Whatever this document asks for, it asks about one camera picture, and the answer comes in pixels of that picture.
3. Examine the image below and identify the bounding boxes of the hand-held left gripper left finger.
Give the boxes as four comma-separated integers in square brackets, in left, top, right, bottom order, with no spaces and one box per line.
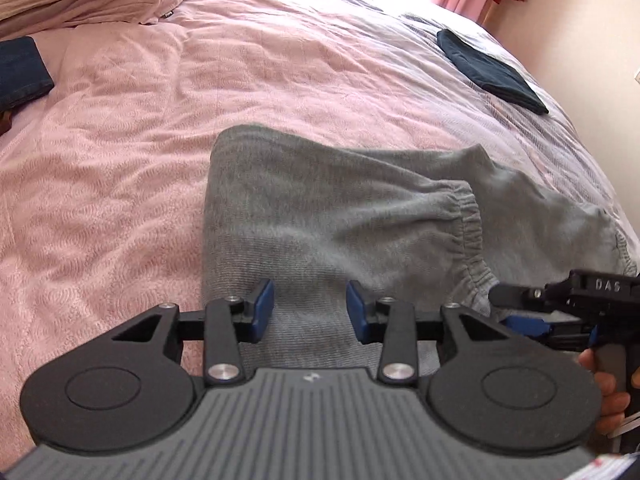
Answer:
[110,279,275,387]

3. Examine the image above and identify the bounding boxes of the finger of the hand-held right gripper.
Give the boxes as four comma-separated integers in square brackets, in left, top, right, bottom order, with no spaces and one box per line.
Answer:
[501,314,555,343]
[487,283,551,312]

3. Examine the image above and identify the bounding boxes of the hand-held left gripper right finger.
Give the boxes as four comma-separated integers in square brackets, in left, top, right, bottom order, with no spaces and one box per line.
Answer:
[346,280,508,387]

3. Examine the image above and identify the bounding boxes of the grey sweatpants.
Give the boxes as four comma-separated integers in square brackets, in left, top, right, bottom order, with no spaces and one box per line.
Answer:
[200,125,640,378]

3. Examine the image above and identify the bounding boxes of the person's right hand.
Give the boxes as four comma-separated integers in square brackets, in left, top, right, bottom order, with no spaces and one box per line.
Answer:
[579,347,633,435]

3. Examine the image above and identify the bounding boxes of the pink bedspread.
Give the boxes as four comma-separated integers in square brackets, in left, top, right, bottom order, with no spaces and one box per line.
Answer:
[0,0,601,461]

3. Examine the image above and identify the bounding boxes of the dark folded garment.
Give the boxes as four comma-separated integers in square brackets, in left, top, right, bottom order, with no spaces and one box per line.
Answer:
[436,28,550,115]

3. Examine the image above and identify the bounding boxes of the folded dark blue jeans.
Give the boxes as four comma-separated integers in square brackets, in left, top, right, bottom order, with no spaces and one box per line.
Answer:
[0,36,55,111]

